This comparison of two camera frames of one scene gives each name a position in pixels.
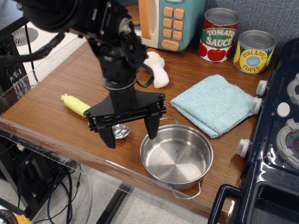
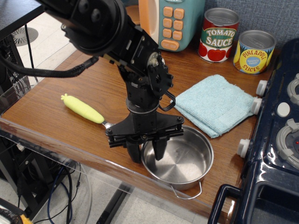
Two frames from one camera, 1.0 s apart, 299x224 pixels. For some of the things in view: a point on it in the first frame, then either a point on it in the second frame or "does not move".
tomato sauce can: [219, 27] does not move
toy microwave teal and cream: [176, 25] does not move
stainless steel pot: [179, 155] does not move
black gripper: [123, 103] to [144, 123]
